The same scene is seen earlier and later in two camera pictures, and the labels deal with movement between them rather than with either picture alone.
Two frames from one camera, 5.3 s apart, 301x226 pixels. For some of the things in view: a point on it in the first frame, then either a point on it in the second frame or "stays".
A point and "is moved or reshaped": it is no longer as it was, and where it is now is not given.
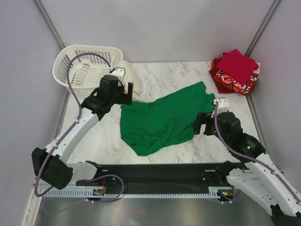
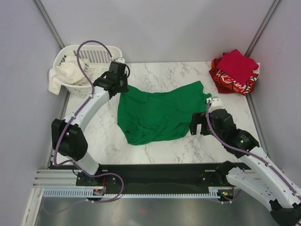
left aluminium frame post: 49,23 stays
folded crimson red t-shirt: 237,66 stays
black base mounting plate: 153,175 stays
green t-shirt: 149,126 is moved or reshaped
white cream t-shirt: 131,76 → 69,71
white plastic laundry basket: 86,70 stays
